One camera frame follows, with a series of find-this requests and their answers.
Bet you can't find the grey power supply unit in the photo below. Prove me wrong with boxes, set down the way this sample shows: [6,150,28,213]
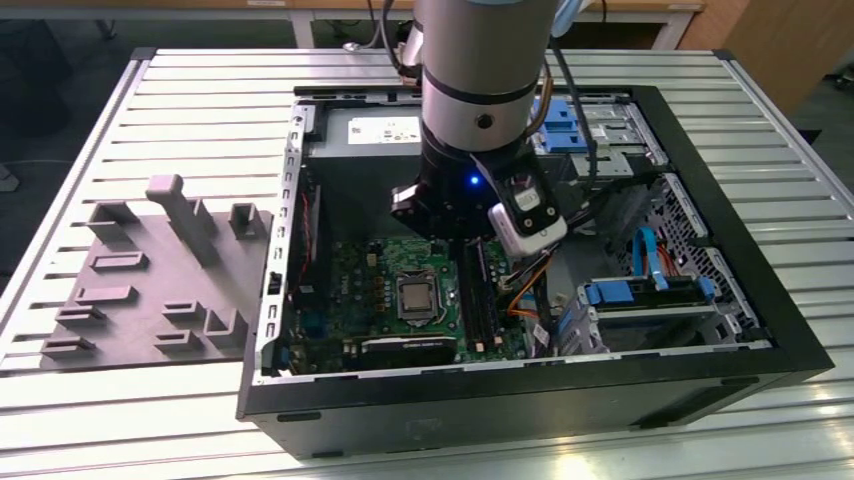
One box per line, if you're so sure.
[303,107,428,236]

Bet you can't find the green motherboard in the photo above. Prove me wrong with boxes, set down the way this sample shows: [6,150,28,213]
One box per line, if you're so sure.
[285,234,528,374]

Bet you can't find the silver CPU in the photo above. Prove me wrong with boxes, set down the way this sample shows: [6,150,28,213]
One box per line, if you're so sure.
[397,280,439,315]

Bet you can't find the blue plastic drive latch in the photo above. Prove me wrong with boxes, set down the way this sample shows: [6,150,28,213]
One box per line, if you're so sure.
[543,99,592,154]

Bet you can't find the metal drive cage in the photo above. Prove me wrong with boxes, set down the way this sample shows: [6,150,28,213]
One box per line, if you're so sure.
[532,97,668,211]

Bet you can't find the blue disk carrier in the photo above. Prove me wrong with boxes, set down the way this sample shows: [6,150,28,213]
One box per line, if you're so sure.
[576,274,722,321]

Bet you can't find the black graphics card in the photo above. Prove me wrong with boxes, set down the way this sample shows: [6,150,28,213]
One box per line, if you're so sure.
[343,335,459,371]

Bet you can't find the black open PC case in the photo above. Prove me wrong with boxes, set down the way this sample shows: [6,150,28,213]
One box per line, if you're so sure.
[233,83,843,459]

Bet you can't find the grey parts rack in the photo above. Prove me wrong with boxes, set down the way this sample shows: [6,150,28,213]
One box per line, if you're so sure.
[38,174,275,372]

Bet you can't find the wooden cabinet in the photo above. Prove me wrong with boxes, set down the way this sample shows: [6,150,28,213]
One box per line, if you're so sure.
[676,0,854,116]

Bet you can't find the black wrist camera block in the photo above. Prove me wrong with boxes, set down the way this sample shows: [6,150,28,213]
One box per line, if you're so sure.
[389,184,432,231]

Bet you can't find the red black twisted wire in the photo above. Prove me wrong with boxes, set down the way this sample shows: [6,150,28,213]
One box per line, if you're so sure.
[297,192,316,286]

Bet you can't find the orange wires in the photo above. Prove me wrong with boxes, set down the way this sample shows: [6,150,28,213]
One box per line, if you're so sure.
[504,262,555,320]

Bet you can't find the black cable bundle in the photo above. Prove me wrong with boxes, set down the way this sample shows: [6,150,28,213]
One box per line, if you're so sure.
[499,179,659,296]

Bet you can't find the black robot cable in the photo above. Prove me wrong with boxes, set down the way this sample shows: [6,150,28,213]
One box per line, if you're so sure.
[546,34,606,201]

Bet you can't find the blue flat data cable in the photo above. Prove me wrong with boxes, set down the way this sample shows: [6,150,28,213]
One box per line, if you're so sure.
[631,227,672,292]

